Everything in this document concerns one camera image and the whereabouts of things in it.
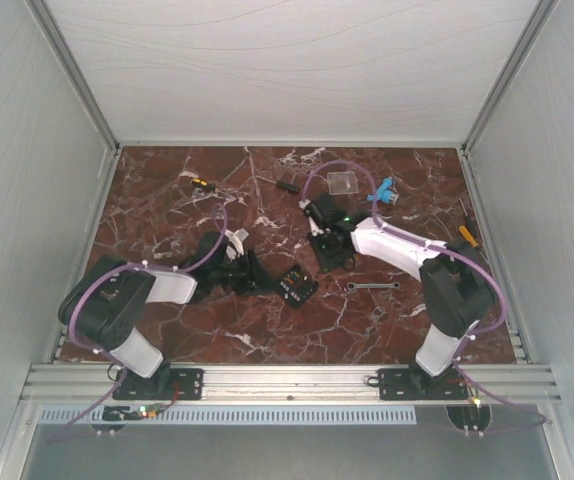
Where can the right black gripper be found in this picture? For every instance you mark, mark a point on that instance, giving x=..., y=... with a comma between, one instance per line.
x=329, y=264

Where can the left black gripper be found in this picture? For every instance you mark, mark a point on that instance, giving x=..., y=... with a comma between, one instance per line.
x=254, y=275

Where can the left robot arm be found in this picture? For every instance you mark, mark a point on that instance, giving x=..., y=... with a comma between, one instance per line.
x=102, y=310

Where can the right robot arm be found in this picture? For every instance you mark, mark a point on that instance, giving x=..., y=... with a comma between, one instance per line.
x=458, y=293

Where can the clear plastic fuse box lid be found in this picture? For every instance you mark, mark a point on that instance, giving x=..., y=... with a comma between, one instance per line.
x=342, y=183

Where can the silver wrench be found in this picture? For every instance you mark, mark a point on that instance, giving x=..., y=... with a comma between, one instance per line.
x=351, y=286

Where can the blue plastic connector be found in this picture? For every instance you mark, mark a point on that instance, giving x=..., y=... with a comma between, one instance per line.
x=385, y=193

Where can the black yellow screwdriver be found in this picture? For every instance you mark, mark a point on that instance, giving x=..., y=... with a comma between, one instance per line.
x=203, y=188

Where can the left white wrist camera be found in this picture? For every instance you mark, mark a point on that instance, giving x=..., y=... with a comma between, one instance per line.
x=235, y=247

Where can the black handle screwdriver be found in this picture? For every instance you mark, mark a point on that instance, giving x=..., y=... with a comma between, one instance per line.
x=289, y=187

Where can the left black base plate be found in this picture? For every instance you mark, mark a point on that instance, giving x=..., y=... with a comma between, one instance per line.
x=184, y=384

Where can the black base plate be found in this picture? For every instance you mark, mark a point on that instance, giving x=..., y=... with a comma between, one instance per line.
x=398, y=384
x=184, y=384

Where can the orange handle screwdriver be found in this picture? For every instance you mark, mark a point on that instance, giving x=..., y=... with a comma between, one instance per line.
x=471, y=239

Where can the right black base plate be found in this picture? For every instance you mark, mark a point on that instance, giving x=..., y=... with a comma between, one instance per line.
x=398, y=384

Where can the aluminium mounting rail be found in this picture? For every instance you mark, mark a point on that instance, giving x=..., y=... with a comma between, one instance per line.
x=284, y=384

